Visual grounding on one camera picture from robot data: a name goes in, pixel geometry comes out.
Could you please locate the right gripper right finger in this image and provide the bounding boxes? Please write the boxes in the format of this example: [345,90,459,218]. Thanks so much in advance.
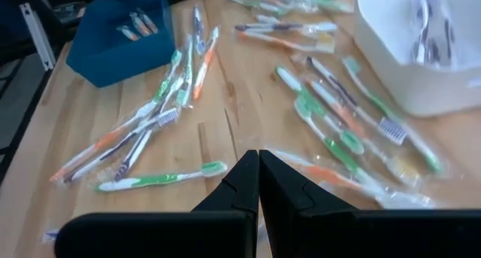
[259,150,481,258]

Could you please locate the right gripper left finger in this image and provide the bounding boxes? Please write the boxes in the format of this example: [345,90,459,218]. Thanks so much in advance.
[54,150,260,258]

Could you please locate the white plastic bin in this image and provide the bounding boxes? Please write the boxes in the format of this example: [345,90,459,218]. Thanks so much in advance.
[353,0,481,118]

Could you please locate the teal plastic bin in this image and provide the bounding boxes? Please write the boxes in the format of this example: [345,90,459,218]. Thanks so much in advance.
[66,0,177,89]

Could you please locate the white metal bracket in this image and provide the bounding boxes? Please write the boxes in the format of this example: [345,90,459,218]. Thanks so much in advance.
[19,2,56,71]

